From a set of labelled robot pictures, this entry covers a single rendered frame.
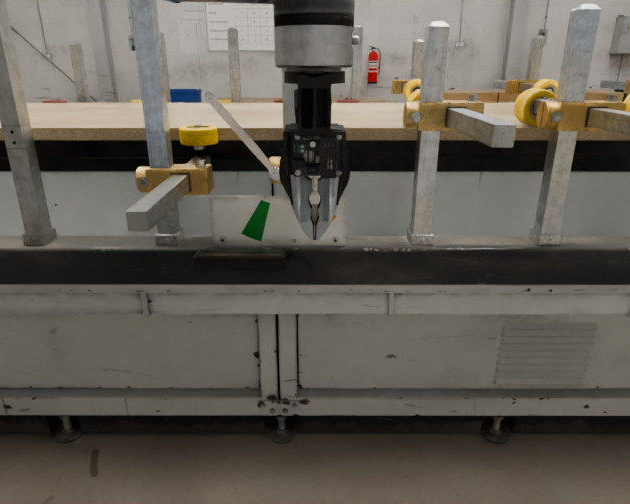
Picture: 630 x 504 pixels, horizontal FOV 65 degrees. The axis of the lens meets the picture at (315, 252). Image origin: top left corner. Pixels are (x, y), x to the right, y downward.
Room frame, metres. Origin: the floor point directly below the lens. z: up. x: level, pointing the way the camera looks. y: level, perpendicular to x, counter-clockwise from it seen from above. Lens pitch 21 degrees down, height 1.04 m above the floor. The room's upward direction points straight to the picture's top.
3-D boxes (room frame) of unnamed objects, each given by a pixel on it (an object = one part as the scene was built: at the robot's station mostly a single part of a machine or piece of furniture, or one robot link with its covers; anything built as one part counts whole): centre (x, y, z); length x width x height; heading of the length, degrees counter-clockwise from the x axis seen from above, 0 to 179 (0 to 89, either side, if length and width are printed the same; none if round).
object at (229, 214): (0.90, 0.07, 0.75); 0.26 x 0.01 x 0.10; 90
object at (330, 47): (0.61, 0.00, 1.05); 0.10 x 0.09 x 0.05; 90
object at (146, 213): (0.88, 0.25, 0.83); 0.43 x 0.03 x 0.04; 0
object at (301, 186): (0.60, 0.02, 0.86); 0.06 x 0.03 x 0.09; 0
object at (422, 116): (0.93, -0.23, 0.95); 0.13 x 0.06 x 0.05; 90
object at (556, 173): (0.93, -0.46, 0.89); 0.03 x 0.03 x 0.48; 0
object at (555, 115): (0.93, -0.48, 0.95); 0.13 x 0.06 x 0.05; 90
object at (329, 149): (0.60, 0.00, 0.97); 0.09 x 0.08 x 0.12; 0
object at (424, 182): (0.93, -0.21, 0.86); 0.03 x 0.03 x 0.48; 0
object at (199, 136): (1.07, 0.25, 0.85); 0.08 x 0.08 x 0.11
